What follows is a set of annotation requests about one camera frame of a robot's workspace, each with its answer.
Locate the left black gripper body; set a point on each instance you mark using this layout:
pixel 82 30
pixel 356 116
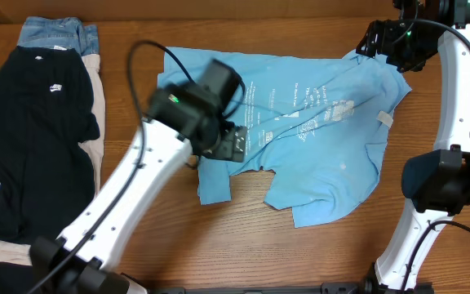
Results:
pixel 230 145

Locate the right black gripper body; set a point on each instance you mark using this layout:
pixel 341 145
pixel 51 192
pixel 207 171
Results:
pixel 410 51

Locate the light blue printed t-shirt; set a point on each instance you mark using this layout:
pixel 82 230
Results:
pixel 320 125

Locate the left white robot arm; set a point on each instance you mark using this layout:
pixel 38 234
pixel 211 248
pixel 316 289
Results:
pixel 183 120

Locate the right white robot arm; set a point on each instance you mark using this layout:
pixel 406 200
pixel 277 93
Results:
pixel 436 185

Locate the blue denim jeans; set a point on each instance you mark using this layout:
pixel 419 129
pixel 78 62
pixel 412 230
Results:
pixel 63 34

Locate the black t-shirt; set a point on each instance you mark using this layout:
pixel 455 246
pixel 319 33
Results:
pixel 46 178

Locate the beige garment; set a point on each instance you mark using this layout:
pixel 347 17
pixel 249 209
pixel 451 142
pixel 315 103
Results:
pixel 19 253

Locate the dark garment with blue trim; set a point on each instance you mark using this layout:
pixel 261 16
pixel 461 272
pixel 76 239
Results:
pixel 15 279

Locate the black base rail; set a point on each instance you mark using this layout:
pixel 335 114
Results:
pixel 324 288

